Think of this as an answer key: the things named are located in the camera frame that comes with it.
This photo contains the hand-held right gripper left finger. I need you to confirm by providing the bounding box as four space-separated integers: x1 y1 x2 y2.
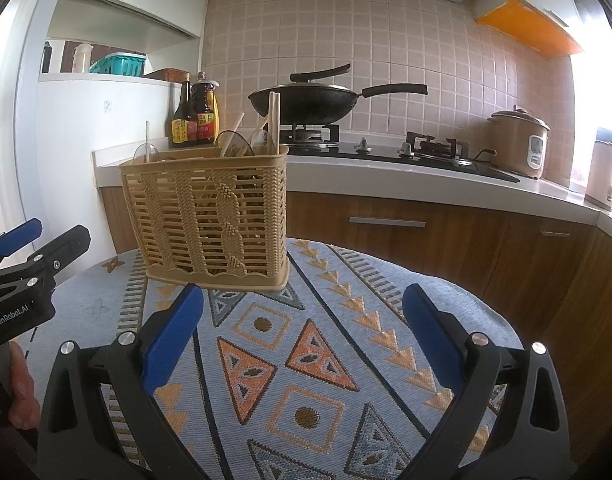
37 282 207 480

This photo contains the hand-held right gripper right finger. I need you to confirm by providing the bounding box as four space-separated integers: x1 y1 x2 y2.
402 283 574 480

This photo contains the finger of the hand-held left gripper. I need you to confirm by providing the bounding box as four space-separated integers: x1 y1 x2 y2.
27 225 92 286
0 217 43 273

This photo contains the tan woven plastic basket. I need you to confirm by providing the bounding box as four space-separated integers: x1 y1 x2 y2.
118 145 291 292

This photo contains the clear plastic spoon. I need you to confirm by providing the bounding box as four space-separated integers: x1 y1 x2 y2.
246 119 271 155
135 120 163 163

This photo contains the person's left hand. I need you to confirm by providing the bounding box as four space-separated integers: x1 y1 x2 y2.
0 340 42 427

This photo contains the blue patterned cloth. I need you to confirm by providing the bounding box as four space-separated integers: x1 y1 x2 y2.
16 240 531 480

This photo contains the dark soy sauce bottle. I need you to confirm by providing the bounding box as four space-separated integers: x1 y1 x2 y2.
166 72 200 150

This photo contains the black gas stove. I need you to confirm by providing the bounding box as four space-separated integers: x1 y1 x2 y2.
280 124 521 184

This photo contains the white thermos bottle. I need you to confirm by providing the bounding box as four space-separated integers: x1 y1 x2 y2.
68 42 95 75

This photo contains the teal plastic basket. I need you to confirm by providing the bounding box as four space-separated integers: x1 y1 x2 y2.
88 52 149 78

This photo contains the sauce bottle with red label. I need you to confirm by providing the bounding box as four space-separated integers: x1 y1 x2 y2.
190 71 221 147

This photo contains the brown wicker box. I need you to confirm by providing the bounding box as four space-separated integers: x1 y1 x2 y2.
143 67 191 84

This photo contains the beige rice cooker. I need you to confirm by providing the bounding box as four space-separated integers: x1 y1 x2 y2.
487 106 551 180

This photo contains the white electric kettle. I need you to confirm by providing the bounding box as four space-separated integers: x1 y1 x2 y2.
584 140 612 212

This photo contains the black wok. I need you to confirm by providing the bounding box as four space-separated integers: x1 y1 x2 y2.
248 82 429 126

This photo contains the long silver cabinet handle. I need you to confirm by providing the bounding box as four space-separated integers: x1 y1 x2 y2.
349 216 427 229

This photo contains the orange wall cabinet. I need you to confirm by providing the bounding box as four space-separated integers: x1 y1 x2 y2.
474 0 584 57

